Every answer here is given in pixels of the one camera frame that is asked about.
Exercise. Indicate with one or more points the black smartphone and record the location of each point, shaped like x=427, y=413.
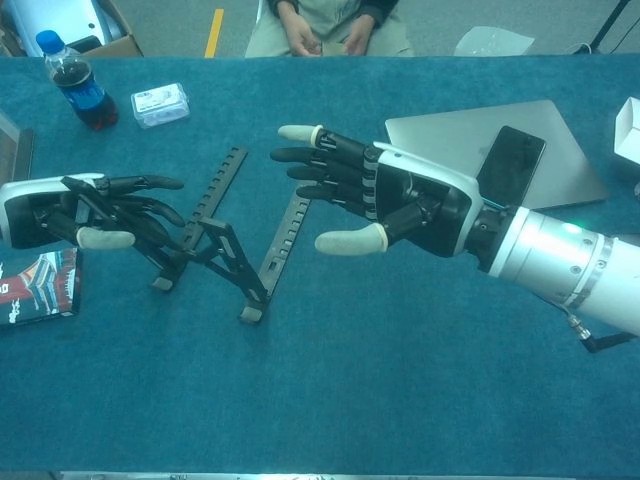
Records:
x=510, y=160

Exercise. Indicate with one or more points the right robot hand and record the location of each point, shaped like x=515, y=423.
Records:
x=425, y=205

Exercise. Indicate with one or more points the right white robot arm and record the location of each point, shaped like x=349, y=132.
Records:
x=550, y=250

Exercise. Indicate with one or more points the cola bottle with blue cap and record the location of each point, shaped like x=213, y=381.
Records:
x=82, y=90

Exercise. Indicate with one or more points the tan box at edge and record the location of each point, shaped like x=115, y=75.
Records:
x=15, y=150

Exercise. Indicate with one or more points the silver closed laptop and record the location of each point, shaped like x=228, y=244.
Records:
x=440, y=135

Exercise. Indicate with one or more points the clear plastic box purple label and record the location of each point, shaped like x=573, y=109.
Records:
x=160, y=105

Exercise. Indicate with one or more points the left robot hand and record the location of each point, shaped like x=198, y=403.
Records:
x=30, y=210

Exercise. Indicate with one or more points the teal table cloth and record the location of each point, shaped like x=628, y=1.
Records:
x=350, y=375

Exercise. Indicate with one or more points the white open box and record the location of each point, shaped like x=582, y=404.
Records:
x=630, y=135

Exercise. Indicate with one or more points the black folding laptop stand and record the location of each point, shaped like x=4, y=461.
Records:
x=235, y=265

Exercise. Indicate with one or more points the book with red Chinese title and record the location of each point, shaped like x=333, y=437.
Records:
x=40, y=290

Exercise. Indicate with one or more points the clear plastic bag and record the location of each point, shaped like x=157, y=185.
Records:
x=492, y=42

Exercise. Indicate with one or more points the cardboard box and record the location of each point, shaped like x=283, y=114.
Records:
x=122, y=47

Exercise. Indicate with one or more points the white curved plastic cover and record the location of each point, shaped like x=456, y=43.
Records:
x=75, y=15

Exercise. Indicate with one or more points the black tripod leg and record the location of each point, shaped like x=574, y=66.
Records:
x=611, y=22

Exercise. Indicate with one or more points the seated person in beige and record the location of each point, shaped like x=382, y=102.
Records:
x=325, y=20

